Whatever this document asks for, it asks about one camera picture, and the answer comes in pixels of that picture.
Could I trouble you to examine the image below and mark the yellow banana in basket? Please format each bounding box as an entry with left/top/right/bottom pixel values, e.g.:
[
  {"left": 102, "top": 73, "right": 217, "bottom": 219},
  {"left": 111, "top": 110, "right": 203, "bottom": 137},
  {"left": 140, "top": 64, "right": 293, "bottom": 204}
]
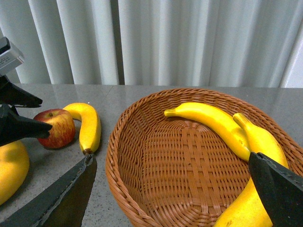
[{"left": 164, "top": 102, "right": 250, "bottom": 161}]

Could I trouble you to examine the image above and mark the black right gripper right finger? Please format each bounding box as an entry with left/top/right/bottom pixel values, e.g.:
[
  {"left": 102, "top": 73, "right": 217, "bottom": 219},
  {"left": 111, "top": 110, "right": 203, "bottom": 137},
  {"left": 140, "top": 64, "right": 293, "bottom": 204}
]
[{"left": 249, "top": 152, "right": 303, "bottom": 227}]

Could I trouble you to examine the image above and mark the red yellow apple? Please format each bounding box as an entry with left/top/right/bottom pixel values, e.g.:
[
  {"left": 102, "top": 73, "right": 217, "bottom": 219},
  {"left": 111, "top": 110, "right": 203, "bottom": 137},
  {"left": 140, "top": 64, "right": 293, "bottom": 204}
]
[{"left": 34, "top": 109, "right": 75, "bottom": 149}]

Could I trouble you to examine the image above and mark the right brown wicker basket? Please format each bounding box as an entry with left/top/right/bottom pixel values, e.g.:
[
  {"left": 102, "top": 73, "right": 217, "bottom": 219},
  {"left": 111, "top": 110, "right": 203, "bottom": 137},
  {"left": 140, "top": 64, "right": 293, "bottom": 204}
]
[{"left": 106, "top": 88, "right": 303, "bottom": 227}]

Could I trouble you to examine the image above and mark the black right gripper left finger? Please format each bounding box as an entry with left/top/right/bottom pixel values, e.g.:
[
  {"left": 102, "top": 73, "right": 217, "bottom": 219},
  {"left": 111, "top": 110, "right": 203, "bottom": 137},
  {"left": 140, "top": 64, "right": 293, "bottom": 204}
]
[{"left": 0, "top": 154, "right": 98, "bottom": 227}]

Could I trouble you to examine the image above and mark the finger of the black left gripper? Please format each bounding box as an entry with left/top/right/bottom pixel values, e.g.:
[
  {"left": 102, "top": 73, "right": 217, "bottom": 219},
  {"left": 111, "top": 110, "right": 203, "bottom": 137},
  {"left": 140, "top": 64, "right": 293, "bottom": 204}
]
[
  {"left": 0, "top": 75, "right": 43, "bottom": 108},
  {"left": 0, "top": 104, "right": 53, "bottom": 146}
]

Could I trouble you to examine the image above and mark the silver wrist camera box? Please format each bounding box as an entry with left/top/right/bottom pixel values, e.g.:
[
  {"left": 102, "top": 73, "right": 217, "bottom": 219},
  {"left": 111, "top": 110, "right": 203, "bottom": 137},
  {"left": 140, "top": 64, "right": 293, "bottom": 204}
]
[{"left": 0, "top": 36, "right": 24, "bottom": 76}]

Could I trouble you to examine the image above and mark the yellow banana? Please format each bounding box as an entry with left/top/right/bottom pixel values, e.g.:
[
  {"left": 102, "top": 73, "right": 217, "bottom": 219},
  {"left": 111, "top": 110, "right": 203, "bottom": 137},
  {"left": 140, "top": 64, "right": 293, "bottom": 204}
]
[
  {"left": 164, "top": 102, "right": 250, "bottom": 161},
  {"left": 0, "top": 140, "right": 30, "bottom": 204},
  {"left": 63, "top": 103, "right": 101, "bottom": 155},
  {"left": 215, "top": 113, "right": 289, "bottom": 227}
]

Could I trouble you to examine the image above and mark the white pleated curtain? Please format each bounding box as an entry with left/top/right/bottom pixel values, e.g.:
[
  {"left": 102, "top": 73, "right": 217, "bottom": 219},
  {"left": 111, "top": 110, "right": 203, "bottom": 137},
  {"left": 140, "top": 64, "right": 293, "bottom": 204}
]
[{"left": 0, "top": 0, "right": 303, "bottom": 88}]

